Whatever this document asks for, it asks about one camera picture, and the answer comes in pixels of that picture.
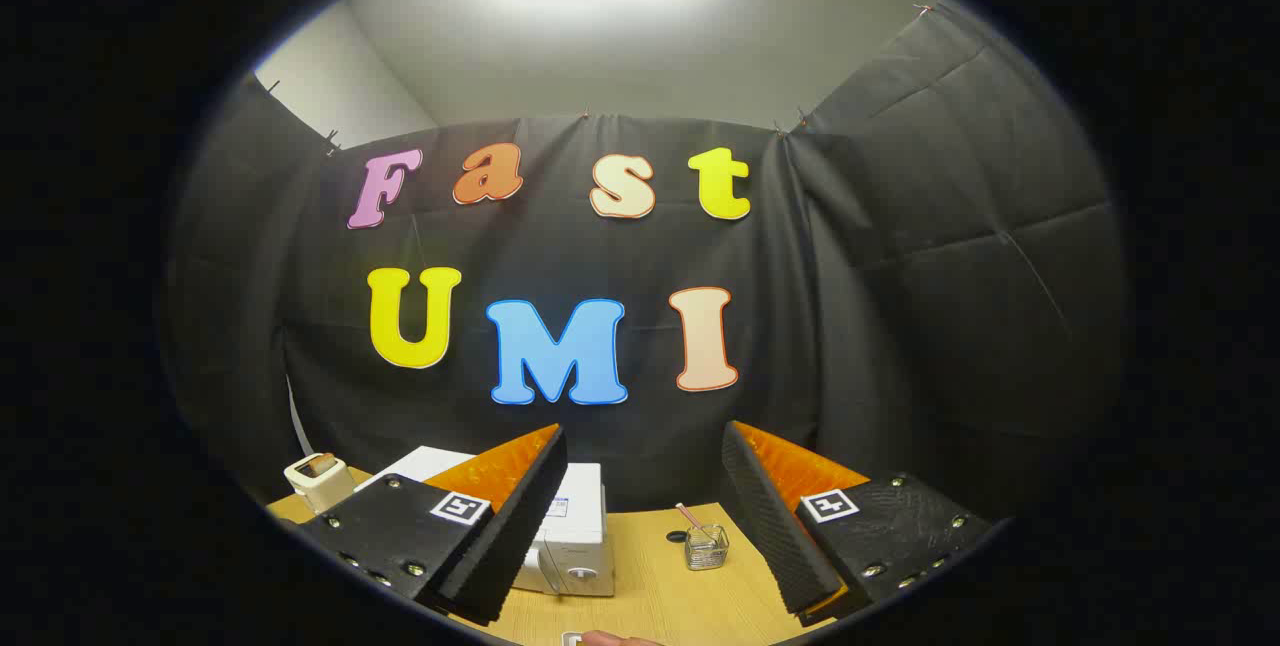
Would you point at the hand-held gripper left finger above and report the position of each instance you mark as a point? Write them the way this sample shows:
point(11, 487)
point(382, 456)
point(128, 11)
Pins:
point(510, 546)

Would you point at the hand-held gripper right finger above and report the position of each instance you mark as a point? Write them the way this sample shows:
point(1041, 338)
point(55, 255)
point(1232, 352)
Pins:
point(770, 526)

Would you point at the white microwave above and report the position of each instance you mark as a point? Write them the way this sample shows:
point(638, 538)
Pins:
point(580, 526)

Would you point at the pink straw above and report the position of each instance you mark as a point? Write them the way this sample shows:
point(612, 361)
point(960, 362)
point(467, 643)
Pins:
point(690, 516)

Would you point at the cream toaster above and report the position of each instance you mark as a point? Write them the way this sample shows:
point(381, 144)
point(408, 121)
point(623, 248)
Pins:
point(320, 491)

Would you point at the brown toast slice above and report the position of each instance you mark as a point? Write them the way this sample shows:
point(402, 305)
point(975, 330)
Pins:
point(320, 464)

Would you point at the black backdrop cloth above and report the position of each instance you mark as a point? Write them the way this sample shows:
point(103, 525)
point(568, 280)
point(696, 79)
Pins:
point(850, 326)

